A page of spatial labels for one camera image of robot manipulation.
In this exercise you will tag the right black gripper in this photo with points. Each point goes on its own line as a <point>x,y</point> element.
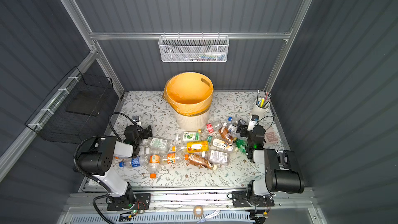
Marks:
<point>245,131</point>

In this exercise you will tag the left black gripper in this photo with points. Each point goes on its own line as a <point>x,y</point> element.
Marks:
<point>146,132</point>

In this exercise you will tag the green plastic bottle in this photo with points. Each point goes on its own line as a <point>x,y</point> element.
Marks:
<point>241,145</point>

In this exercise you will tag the green white label bottle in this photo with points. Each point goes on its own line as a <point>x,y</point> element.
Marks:
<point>157,143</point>

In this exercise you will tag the blue label clear bottle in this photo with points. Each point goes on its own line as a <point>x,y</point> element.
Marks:
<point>139,161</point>

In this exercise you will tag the brown label tea bottle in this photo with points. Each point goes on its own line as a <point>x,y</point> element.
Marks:
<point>225,134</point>

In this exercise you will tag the white label milk-tea bottle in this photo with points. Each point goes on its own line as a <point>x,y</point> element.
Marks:
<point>220,144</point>

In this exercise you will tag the red label clear bottle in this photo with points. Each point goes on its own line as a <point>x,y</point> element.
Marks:
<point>213,126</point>

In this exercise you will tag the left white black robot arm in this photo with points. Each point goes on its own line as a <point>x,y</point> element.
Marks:
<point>94,156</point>

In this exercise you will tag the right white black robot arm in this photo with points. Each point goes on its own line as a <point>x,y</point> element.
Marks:
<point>282,171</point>

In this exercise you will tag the cream ribbed waste bin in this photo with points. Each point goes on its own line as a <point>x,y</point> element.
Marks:
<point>192,123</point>

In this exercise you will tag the yellow bin liner bag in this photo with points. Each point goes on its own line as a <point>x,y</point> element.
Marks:
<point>189,93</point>

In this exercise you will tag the pink calculator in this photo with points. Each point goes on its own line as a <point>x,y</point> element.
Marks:
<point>271,137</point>

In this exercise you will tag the floral table mat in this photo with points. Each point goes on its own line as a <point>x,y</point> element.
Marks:
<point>154,111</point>

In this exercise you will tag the white pen holder cup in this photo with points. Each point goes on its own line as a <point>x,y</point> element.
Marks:
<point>260,111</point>

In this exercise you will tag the orange label clear bottle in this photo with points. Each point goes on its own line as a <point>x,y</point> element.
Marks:
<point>154,163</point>

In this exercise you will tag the white label clear bottle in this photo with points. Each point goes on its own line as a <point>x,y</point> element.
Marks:
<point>216,157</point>

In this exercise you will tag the orange label crushed bottle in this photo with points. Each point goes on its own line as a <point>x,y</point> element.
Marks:
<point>171,159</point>

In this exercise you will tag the green label small bottle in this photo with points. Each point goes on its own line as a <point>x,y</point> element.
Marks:
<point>187,137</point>

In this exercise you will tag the yellow label bottle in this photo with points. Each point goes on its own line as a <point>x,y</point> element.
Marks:
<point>192,147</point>

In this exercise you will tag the masking tape roll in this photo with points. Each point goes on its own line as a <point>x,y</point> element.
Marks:
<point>198,211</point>

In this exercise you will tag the white tube in basket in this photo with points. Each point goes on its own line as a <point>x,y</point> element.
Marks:
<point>216,54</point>

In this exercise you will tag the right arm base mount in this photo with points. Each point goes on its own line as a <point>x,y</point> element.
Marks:
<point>244,199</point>

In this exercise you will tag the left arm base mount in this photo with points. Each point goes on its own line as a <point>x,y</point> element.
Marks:
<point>134,202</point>

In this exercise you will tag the black wire side basket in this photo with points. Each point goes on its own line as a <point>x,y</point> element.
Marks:
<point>76,111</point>

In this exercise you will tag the white wire wall basket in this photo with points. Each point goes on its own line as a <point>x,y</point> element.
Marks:
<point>190,50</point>

